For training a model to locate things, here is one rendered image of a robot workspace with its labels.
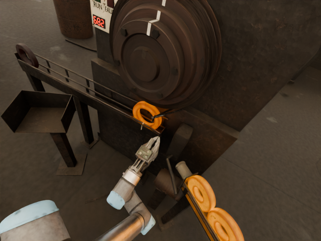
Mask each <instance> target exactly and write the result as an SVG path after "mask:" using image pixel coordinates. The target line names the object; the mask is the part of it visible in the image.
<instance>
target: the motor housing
mask: <svg viewBox="0 0 321 241"><path fill-rule="evenodd" d="M174 178H175V183H176V187H177V188H179V189H180V190H179V193H178V195H177V196H176V195H175V194H174V191H173V186H172V181H171V175H170V172H169V170H168V169H166V168H164V169H161V170H160V172H159V173H158V175H157V177H156V179H155V180H154V183H155V186H156V189H155V191H154V193H153V194H152V196H151V198H150V200H149V202H148V203H147V205H148V206H149V207H150V208H152V209H153V210H156V208H157V207H158V206H159V205H160V203H161V202H162V201H163V200H164V199H165V197H166V196H167V195H169V196H170V197H172V199H174V200H176V201H177V202H178V201H179V200H181V199H182V198H183V197H184V194H183V192H182V190H181V188H180V187H181V185H182V183H183V179H182V178H181V177H179V176H177V175H176V174H174Z"/></svg>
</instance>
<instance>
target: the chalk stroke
mask: <svg viewBox="0 0 321 241"><path fill-rule="evenodd" d="M165 2H166V0H163V1H162V5H163V6H165ZM160 14H161V12H160V11H158V13H157V19H156V20H152V21H149V22H151V23H152V22H157V21H158V20H159V19H160ZM151 23H148V29H147V35H148V36H149V35H150V28H151Z"/></svg>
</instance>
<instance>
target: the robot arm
mask: <svg viewBox="0 0 321 241"><path fill-rule="evenodd" d="M155 141H157V142H156V143H155V146H154V147H153V148H152V149H151V150H150V148H151V146H152V145H153V144H154V142H155ZM159 145H160V137H159V136H157V137H154V138H151V139H150V140H149V141H148V142H147V143H146V144H144V145H141V147H140V148H139V149H138V151H137V152H136V154H135V155H136V158H137V160H136V162H135V163H134V164H133V165H132V166H129V168H128V169H127V170H126V171H125V173H124V172H123V176H122V177H121V178H120V180H119V181H118V183H117V184H116V186H115V187H114V188H113V190H112V191H111V192H110V194H109V196H108V198H107V202H108V203H109V204H110V205H111V206H113V207H114V208H116V209H121V208H122V207H123V206H124V207H125V208H126V210H127V211H128V213H129V215H130V216H128V217H127V218H126V219H124V220H123V221H121V222H120V223H118V224H117V225H116V226H114V227H112V228H111V229H109V230H108V231H106V232H105V233H104V234H102V235H101V236H99V237H98V238H96V239H95V240H93V241H132V240H133V239H134V238H135V237H136V236H137V235H138V234H139V233H140V232H141V233H142V234H143V235H145V234H146V233H147V232H148V231H149V230H150V229H151V228H152V227H153V226H154V225H155V219H154V218H153V216H152V214H150V212H149V211H148V209H147V208H146V207H145V205H144V204H143V202H142V201H141V200H140V198H139V197H138V195H137V194H136V191H135V189H134V188H135V186H136V185H137V183H138V182H139V180H140V177H141V176H142V173H141V172H142V171H143V170H145V169H146V168H147V167H148V166H149V165H150V163H151V162H152V161H154V160H155V158H156V157H157V155H158V151H159ZM140 171H141V172H140ZM0 237H1V241H72V240H71V238H70V236H69V233H68V231H67V229H66V226H65V224H64V222H63V220H62V217H61V215H60V213H59V209H58V208H57V206H56V205H55V203H54V202H53V201H51V200H43V201H39V202H36V203H33V204H30V205H28V206H25V207H23V208H21V209H19V210H17V211H15V212H14V213H12V214H10V215H9V216H8V217H6V218H5V219H4V220H3V221H2V222H1V223H0Z"/></svg>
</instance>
